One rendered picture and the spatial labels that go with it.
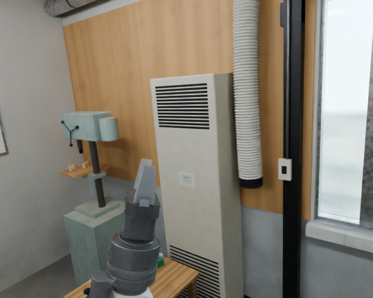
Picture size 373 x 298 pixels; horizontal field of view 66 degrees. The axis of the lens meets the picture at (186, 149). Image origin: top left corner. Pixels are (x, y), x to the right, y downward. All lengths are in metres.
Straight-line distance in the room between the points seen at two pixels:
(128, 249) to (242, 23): 1.48
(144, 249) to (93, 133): 1.88
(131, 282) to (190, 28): 1.87
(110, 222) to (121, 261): 2.02
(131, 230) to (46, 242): 2.96
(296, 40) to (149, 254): 1.46
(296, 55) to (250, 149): 0.59
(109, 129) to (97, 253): 1.00
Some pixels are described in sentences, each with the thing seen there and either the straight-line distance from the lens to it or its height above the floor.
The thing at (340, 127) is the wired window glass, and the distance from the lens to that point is 1.87.
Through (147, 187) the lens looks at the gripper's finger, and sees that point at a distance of 0.45.
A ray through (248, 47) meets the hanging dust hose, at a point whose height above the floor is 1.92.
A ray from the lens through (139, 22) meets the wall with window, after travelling 2.51.
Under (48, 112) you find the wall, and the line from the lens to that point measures 3.19.
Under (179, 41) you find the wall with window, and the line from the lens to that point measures 2.22.
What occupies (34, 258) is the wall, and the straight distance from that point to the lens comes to 3.43.
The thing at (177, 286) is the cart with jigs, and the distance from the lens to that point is 1.97.
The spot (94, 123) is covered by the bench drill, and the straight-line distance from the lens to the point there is 2.31.
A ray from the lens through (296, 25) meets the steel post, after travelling 1.76.
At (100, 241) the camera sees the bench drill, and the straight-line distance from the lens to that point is 2.52.
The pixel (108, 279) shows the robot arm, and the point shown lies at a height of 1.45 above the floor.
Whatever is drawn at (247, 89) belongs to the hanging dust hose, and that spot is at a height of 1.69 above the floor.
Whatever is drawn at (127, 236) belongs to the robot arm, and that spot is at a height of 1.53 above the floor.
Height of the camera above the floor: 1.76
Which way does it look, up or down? 13 degrees down
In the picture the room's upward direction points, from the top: 4 degrees counter-clockwise
